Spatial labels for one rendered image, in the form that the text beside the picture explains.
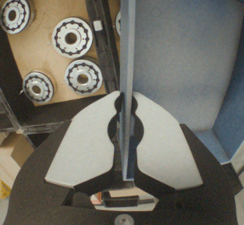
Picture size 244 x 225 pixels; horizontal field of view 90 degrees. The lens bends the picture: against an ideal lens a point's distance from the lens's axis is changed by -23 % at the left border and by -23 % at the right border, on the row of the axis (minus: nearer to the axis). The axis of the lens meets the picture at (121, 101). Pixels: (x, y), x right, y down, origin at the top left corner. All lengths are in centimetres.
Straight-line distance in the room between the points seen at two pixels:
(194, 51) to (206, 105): 8
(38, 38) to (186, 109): 39
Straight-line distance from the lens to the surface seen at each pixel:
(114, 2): 40
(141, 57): 16
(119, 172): 74
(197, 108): 22
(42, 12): 44
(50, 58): 45
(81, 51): 39
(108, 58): 31
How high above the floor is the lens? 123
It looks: 57 degrees down
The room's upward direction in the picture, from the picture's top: 175 degrees clockwise
